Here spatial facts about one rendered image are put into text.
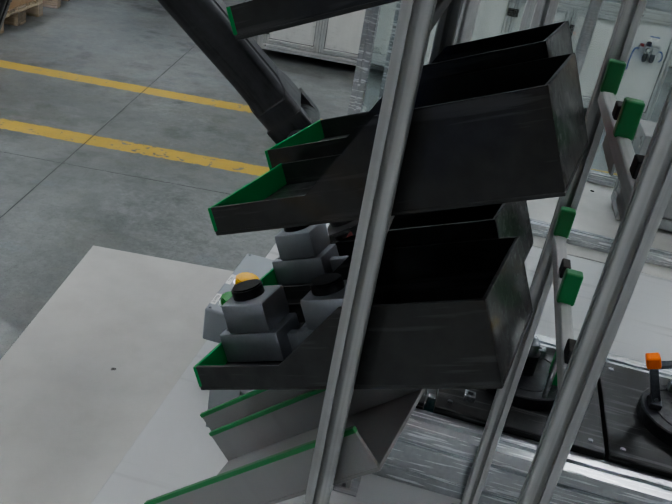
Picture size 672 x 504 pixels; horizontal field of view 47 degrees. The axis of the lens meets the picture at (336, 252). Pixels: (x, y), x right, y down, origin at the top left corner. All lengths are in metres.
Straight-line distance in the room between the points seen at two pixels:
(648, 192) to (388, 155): 0.17
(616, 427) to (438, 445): 0.27
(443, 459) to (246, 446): 0.32
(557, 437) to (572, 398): 0.04
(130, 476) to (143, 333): 0.33
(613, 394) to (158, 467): 0.69
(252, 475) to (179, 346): 0.62
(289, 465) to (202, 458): 0.43
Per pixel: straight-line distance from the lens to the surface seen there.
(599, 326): 0.56
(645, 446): 1.21
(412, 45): 0.51
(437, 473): 1.14
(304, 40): 6.46
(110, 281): 1.51
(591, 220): 2.20
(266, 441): 0.90
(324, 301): 0.67
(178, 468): 1.13
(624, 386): 1.32
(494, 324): 0.59
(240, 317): 0.72
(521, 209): 0.81
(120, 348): 1.34
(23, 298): 3.06
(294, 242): 0.85
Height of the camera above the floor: 1.65
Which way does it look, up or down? 28 degrees down
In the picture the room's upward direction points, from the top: 10 degrees clockwise
